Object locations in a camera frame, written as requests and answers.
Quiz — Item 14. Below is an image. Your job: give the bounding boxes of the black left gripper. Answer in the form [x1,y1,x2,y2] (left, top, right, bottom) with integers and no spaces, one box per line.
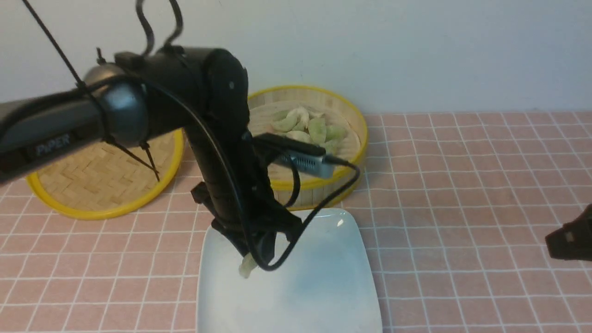
[184,126,302,269]

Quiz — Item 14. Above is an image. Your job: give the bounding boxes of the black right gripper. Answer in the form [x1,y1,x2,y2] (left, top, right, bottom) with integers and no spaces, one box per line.
[545,204,592,261]

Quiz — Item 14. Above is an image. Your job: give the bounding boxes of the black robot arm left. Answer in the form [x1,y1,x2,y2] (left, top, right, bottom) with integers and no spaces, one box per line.
[0,46,304,271]

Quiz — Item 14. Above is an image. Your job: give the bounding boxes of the white square plate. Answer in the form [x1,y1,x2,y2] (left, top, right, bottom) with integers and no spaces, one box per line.
[196,208,382,333]

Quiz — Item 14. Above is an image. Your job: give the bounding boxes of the white dumpling centre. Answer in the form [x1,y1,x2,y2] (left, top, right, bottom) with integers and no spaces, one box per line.
[285,130,312,143]

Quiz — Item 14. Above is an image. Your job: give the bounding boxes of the white dumpling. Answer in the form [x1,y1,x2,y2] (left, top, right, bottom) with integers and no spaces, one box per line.
[285,130,312,143]
[287,107,310,131]

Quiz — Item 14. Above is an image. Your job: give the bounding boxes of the white dumpling top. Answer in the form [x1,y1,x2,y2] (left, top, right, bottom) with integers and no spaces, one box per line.
[287,107,310,131]

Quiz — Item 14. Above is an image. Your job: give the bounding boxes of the yellow rimmed bamboo steamer basket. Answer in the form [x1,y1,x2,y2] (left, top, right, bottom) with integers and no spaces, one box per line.
[248,85,368,210]

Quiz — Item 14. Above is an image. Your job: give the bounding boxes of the yellow rimmed bamboo steamer lid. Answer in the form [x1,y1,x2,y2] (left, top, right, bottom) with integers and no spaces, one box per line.
[27,130,185,221]

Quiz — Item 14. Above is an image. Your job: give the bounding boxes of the black camera cable left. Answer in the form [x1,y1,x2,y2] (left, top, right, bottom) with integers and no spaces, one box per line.
[139,79,361,272]

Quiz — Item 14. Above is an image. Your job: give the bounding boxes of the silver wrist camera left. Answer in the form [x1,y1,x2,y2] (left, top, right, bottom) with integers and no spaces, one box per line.
[252,133,335,179]

